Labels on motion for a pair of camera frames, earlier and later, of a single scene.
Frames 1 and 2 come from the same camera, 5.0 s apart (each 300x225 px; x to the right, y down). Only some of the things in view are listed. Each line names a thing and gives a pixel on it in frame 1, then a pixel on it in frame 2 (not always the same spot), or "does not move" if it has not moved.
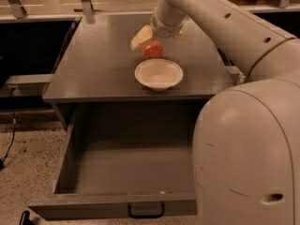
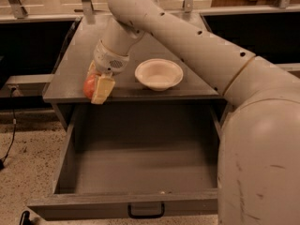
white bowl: [158, 74] does not move
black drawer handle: [132, 215] does not move
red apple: [153, 50] -> [89, 85]
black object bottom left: [24, 218] does not move
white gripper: [164, 29] -> [109, 60]
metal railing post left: [17, 7] does not move
